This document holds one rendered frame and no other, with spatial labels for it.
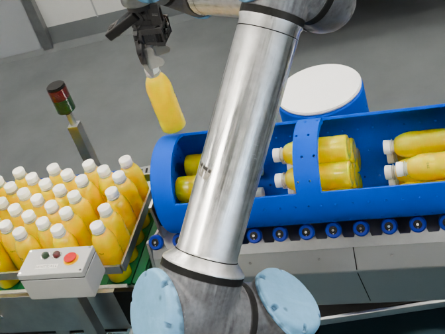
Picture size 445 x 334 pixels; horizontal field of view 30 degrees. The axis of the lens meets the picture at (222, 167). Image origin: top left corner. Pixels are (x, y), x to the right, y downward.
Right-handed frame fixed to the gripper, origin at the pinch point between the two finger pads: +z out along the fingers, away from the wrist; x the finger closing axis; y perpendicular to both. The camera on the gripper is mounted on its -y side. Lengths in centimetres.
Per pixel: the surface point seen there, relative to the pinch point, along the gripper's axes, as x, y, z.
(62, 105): 27, -46, 30
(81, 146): 27, -45, 48
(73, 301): -38, -27, 52
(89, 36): 294, -168, 161
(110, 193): -10.0, -19.4, 36.1
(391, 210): -20, 62, 35
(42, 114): 206, -171, 163
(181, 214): -20.6, 5.3, 34.5
